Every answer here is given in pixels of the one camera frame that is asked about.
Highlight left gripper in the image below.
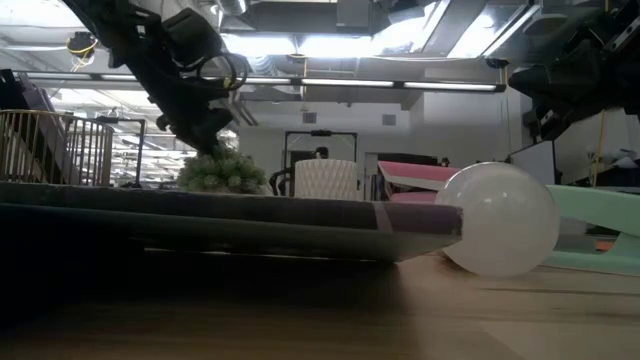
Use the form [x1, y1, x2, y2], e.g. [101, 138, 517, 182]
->
[127, 47, 236, 156]

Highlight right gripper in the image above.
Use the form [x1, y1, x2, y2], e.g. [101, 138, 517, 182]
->
[508, 47, 609, 119]

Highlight white round lightbulb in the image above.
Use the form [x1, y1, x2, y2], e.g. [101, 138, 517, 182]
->
[434, 161, 561, 278]

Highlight green artificial succulent plant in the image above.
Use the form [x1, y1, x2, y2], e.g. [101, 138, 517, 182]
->
[175, 145, 267, 195]

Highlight black background stand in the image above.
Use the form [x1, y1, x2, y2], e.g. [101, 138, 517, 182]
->
[97, 115, 147, 189]

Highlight computer monitor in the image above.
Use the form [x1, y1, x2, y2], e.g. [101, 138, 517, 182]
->
[509, 140, 557, 186]

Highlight white textured pen cup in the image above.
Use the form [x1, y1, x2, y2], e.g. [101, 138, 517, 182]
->
[293, 158, 360, 201]

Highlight mint green stapler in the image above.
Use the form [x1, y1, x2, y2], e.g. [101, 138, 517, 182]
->
[542, 183, 640, 277]

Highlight long ceiling light strip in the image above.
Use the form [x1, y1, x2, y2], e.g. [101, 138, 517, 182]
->
[14, 71, 507, 94]

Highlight pink stapler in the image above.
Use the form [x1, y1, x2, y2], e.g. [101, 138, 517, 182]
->
[377, 159, 462, 205]

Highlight black looped gripper cable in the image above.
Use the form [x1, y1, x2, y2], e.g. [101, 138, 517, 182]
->
[197, 52, 250, 92]

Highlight thin yellow hanging cord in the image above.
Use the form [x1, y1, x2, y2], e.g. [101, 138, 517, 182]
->
[592, 110, 607, 187]

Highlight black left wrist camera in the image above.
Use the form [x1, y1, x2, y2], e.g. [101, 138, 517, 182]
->
[162, 7, 225, 69]

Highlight yellow ceiling cable reel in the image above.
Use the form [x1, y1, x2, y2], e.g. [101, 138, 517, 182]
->
[66, 30, 100, 72]

